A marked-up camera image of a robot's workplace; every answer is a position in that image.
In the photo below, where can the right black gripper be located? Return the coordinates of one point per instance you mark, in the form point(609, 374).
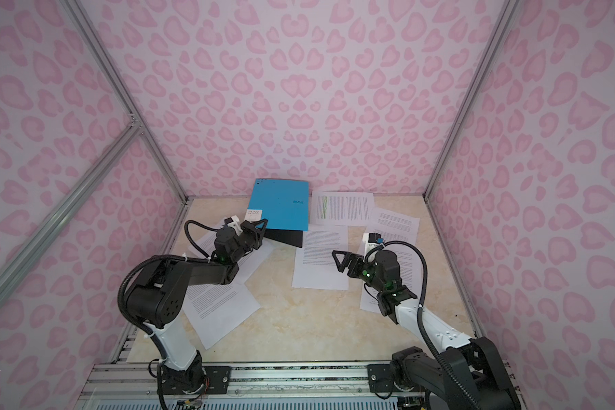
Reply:
point(351, 259)

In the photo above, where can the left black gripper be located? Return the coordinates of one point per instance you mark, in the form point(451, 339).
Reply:
point(257, 235)

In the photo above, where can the printed paper sheet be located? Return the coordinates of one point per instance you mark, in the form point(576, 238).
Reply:
point(314, 265)

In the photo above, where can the blue black file folder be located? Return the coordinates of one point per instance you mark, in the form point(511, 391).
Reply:
point(285, 205)

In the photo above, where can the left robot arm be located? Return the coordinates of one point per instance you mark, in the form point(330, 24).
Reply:
point(153, 293)

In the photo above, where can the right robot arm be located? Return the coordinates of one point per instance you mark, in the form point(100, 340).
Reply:
point(462, 371)

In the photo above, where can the green highlighted paper sheet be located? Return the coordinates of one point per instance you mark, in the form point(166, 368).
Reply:
point(342, 209)

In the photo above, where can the left diagonal aluminium strut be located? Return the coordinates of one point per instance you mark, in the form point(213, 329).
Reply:
point(14, 271)

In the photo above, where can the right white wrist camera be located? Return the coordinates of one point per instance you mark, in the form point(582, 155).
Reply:
point(370, 241)

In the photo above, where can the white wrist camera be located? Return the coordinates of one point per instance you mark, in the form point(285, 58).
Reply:
point(234, 223)
point(370, 241)

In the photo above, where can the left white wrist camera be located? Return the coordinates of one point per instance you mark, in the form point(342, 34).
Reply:
point(234, 223)

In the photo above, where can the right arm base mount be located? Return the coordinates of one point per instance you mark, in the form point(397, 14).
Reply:
point(389, 379)

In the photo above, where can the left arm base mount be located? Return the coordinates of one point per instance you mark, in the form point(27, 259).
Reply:
point(210, 380)

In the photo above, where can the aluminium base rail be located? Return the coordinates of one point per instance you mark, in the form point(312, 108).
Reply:
point(253, 385)

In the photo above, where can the left corner aluminium post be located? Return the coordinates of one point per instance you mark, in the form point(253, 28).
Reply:
point(78, 16)

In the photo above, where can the corner aluminium post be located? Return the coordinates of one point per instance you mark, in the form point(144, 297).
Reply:
point(509, 13)
point(78, 16)

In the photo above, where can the right corner aluminium post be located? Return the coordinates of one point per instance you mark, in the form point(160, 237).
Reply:
point(509, 13)

